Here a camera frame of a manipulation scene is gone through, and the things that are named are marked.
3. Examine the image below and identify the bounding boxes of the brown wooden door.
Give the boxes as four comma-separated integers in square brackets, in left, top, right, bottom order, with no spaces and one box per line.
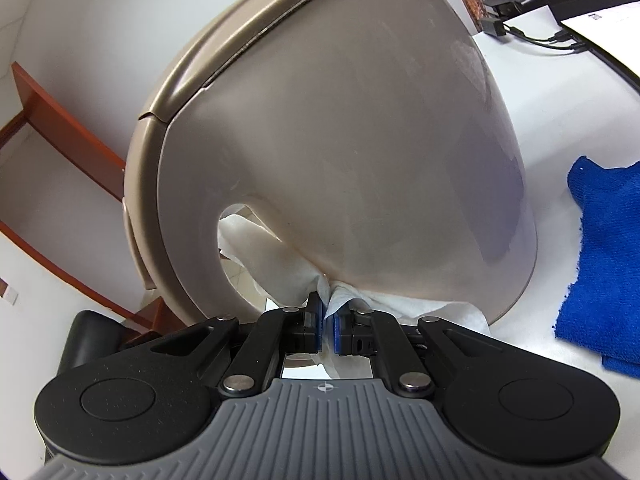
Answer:
[11,61,127,201]

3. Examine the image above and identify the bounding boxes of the white printed paper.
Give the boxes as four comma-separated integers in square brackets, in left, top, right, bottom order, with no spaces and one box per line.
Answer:
[560,2,640,73]

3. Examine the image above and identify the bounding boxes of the blue microfiber cloth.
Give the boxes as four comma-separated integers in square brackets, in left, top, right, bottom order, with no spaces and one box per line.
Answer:
[554,156,640,378]

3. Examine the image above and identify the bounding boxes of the white paper wipe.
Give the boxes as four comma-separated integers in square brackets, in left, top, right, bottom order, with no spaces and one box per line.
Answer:
[217,214,491,380]

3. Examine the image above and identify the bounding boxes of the beige electric kettle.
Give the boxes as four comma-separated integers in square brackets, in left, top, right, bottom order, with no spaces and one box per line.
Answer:
[121,0,538,328]

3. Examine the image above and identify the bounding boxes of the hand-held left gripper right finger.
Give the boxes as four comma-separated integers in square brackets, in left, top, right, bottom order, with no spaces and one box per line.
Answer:
[332,306,523,398]

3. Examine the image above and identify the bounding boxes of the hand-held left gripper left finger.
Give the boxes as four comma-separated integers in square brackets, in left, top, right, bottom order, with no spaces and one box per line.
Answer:
[121,291,326,398]

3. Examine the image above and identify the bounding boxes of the black leather sofa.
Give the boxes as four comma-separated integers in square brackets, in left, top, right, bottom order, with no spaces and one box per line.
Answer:
[61,310,123,373]

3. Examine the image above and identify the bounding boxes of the brown wooden door frame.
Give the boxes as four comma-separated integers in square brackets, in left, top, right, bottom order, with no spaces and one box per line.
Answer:
[0,220,138,323]

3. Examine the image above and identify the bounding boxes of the black cable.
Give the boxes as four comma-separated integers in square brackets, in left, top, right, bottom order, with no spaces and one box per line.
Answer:
[504,29,586,56]
[504,22,569,43]

